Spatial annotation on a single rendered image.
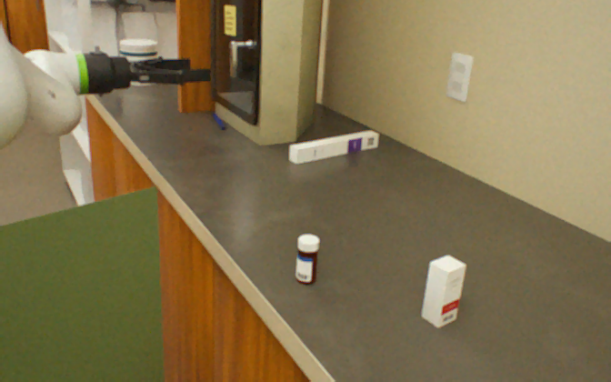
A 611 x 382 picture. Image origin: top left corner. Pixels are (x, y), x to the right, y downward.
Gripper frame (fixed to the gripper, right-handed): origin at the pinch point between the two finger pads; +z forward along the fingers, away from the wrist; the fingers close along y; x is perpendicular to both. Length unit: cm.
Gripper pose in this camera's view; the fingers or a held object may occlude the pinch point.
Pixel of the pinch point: (195, 69)
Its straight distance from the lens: 144.3
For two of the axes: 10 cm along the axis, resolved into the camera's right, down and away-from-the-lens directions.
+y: -5.1, -3.5, 7.9
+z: 8.6, -1.4, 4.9
